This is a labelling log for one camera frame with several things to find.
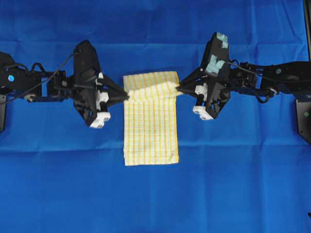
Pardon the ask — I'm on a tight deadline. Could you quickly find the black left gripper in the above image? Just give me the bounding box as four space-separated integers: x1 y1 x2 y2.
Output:
72 40 129 128

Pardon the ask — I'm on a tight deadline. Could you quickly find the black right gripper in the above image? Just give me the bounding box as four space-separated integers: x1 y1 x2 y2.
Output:
176 32 230 120

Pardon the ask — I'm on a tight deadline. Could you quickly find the yellow checked towel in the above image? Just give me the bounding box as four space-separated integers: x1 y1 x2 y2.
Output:
123 71 180 166

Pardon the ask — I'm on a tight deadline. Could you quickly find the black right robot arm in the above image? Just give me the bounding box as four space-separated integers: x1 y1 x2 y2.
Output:
176 32 311 143

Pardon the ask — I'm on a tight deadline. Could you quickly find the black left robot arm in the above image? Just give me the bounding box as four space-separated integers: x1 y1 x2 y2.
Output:
0 40 129 131

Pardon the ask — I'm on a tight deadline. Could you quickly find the blue table cloth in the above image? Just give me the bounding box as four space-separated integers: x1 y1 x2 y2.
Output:
0 0 311 233

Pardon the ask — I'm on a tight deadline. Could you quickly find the black cable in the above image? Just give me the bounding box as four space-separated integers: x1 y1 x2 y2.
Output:
0 52 76 105

